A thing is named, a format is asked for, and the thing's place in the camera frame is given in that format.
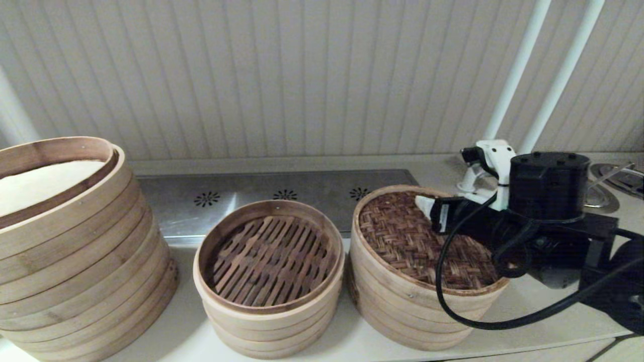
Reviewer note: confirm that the stainless steel vent panel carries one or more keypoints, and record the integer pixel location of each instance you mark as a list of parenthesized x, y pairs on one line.
[(176, 221)]

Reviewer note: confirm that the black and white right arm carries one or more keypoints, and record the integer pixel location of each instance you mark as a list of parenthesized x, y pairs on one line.
[(583, 251)]

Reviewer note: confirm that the white pipe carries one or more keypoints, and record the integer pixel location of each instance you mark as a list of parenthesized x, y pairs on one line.
[(15, 125)]

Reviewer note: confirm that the woven bamboo steamer lid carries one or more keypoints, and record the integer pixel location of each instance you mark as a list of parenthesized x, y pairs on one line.
[(392, 236)]

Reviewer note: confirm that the small bamboo steamer stack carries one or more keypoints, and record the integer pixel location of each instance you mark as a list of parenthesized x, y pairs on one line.
[(271, 327), (402, 327)]

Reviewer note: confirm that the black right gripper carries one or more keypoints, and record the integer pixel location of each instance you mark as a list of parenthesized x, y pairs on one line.
[(463, 218)]

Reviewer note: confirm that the round steel lid black knob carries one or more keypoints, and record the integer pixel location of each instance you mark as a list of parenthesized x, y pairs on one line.
[(601, 196)]

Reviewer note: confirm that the white slanted pole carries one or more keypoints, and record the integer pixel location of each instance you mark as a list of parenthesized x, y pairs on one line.
[(515, 75), (558, 80)]

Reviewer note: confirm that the white steamer cloth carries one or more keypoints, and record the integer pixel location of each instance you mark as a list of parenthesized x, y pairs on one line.
[(40, 186)]

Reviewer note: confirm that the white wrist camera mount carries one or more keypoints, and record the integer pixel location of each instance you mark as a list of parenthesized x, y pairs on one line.
[(495, 161)]

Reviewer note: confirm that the tall wide bamboo steamer stack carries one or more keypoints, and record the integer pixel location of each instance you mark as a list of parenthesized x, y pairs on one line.
[(75, 261)]

